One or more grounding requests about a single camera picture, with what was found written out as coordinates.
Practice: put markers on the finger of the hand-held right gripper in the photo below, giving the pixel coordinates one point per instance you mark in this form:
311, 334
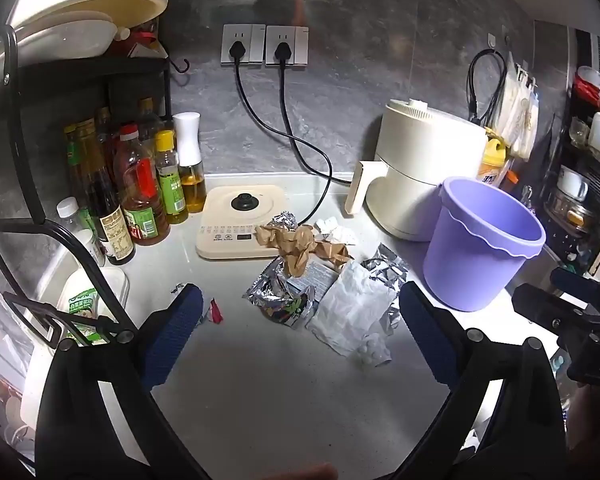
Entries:
550, 307
580, 285

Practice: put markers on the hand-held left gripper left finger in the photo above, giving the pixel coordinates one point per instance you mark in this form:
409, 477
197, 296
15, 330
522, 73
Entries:
175, 332

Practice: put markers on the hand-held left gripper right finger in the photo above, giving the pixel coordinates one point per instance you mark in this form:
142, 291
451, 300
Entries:
427, 335

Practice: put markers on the white plastic bag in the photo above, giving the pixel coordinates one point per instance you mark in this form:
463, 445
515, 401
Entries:
352, 310

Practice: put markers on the purple plastic bucket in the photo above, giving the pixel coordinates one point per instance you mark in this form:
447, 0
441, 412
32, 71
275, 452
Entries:
460, 260

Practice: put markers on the silver foil snack wrapper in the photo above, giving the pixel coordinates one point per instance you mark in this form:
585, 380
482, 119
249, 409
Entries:
280, 305

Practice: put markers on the grey printed box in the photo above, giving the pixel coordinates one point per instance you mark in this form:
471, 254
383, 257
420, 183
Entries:
322, 280

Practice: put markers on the brown paper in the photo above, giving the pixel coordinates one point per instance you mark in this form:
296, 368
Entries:
287, 250
334, 251

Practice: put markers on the small red wrapper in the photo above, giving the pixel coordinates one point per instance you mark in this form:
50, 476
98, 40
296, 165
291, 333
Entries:
214, 310

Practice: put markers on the white container green label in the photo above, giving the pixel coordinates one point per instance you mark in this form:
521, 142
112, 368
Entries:
87, 300

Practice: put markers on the white mug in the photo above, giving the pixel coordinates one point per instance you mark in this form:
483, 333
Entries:
572, 182

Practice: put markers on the cream induction cooker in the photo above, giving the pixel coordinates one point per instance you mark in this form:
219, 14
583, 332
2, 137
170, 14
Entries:
220, 220

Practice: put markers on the dark sauce bottle brown label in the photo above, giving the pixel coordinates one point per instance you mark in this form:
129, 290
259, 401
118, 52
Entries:
107, 215

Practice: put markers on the crumpled white tissue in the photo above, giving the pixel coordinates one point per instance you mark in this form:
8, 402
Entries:
335, 230

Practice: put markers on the red cap red label bottle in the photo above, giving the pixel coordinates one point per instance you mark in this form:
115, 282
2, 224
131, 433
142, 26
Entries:
140, 195

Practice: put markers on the yellow cap green label bottle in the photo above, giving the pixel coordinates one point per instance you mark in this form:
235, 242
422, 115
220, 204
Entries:
170, 185

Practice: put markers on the yellow plastic container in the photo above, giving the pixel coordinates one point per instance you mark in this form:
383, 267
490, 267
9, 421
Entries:
494, 165

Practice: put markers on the crumpled foil ball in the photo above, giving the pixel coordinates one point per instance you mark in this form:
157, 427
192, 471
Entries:
283, 221

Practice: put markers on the clear white cap bottle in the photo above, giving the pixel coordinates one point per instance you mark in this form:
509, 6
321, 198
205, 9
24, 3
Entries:
70, 212

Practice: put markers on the cream air fryer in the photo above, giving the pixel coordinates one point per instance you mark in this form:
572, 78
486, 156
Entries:
425, 170

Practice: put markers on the white oil sprayer bottle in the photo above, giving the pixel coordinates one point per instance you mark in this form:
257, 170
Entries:
187, 160

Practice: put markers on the hanging plastic bags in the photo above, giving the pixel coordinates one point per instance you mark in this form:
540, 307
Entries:
517, 110

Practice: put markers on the green label oil bottle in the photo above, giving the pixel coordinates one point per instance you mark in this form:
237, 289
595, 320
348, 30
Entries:
72, 160

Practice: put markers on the black metal rack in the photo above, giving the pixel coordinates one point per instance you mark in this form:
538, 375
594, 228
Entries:
22, 150

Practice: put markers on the red packet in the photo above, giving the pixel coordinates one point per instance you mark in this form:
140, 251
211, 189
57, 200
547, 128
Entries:
142, 37

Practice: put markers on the white dish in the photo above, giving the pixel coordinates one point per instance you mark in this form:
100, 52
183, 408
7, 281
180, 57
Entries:
65, 37

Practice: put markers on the grey wall socket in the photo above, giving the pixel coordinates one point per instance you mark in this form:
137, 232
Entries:
252, 45
297, 46

